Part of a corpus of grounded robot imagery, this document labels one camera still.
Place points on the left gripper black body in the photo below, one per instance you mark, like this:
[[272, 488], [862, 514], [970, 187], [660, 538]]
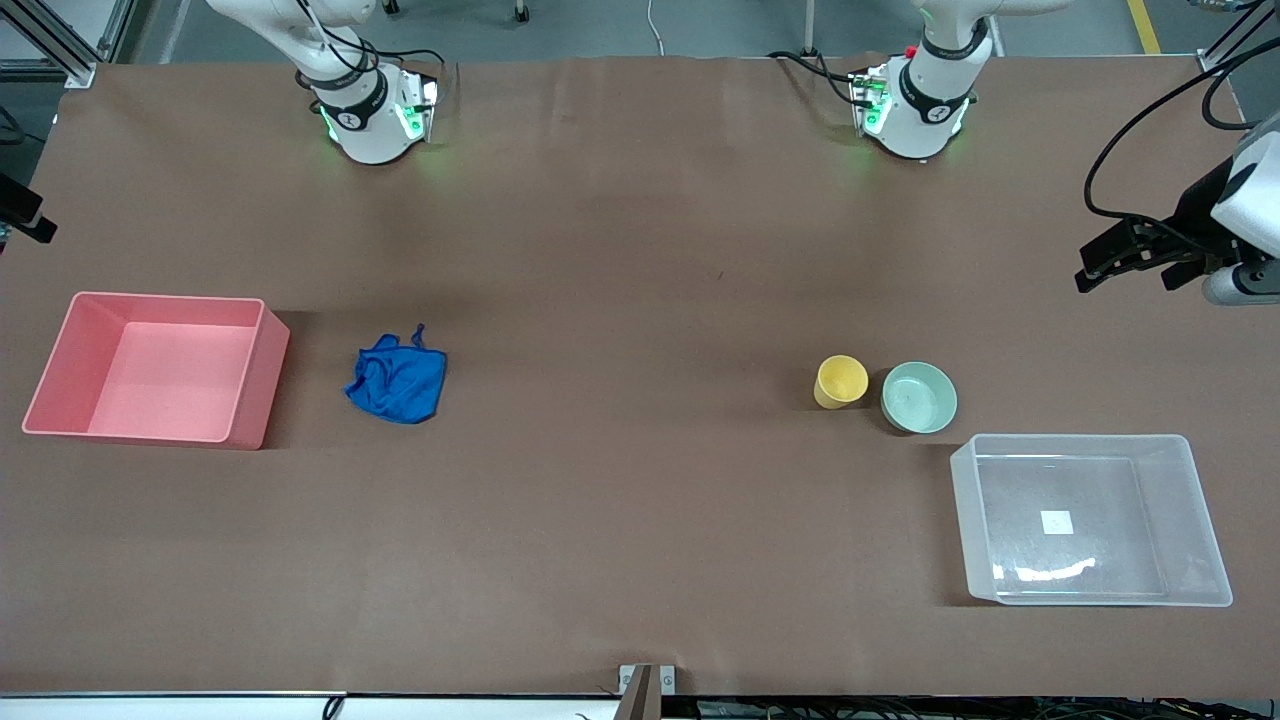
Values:
[[1194, 213]]

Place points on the mint green bowl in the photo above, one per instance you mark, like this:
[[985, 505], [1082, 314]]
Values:
[[920, 398]]

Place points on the yellow plastic cup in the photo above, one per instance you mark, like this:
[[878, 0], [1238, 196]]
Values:
[[840, 382]]

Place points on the blue cloth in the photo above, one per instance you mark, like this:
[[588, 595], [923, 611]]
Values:
[[400, 385]]

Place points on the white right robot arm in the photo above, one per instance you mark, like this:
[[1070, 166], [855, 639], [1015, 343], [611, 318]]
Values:
[[365, 120]]

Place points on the clear plastic box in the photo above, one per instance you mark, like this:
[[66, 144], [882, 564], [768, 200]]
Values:
[[1190, 520]]

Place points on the pink plastic bin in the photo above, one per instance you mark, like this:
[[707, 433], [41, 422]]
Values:
[[160, 375]]

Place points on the small white label sticker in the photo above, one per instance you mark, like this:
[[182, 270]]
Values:
[[1056, 522]]

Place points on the brown table cover sheet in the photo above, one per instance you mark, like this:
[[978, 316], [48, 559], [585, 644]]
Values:
[[640, 300]]

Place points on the aluminium frame profile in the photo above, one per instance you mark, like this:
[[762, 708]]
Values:
[[60, 45], [1225, 50]]

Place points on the metal table edge bracket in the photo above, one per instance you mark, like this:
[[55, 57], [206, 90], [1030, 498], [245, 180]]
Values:
[[645, 690]]

